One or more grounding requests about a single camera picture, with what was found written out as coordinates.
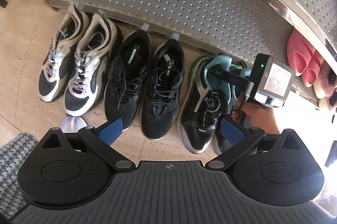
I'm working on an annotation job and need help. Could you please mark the pink fluffy slipper right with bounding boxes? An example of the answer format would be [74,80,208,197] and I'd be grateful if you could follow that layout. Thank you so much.
[327,87,337,110]

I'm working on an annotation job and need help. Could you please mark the pink slide slipper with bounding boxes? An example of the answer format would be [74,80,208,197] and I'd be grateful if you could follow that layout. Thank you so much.
[287,29,316,77]
[301,51,324,87]

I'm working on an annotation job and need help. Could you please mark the pink slide slipper right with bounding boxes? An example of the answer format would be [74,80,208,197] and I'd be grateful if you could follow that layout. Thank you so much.
[301,51,324,87]

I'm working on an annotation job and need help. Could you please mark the pink fluffy slipper left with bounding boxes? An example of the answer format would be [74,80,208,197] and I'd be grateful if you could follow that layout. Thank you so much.
[313,61,336,99]

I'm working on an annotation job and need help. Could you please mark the person's right hand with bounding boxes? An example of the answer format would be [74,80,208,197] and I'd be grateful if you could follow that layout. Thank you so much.
[231,102,281,135]

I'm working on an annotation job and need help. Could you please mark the black sneaker white sole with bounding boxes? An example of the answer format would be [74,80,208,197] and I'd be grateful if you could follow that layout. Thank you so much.
[104,23,152,130]

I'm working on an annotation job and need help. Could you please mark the pink slide slipper left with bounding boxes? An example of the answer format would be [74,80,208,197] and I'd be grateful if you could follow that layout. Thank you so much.
[287,29,316,77]

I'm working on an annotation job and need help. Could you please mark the houndstooth trouser leg left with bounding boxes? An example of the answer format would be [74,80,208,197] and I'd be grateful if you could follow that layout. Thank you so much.
[0,132,38,218]

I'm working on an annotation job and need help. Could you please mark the worn white sneaker red laces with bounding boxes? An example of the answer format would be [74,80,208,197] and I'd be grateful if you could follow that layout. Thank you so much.
[60,116,87,133]

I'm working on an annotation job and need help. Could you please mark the pink fluffy slipper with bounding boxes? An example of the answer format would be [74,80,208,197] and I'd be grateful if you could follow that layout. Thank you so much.
[327,87,337,110]
[313,61,336,99]

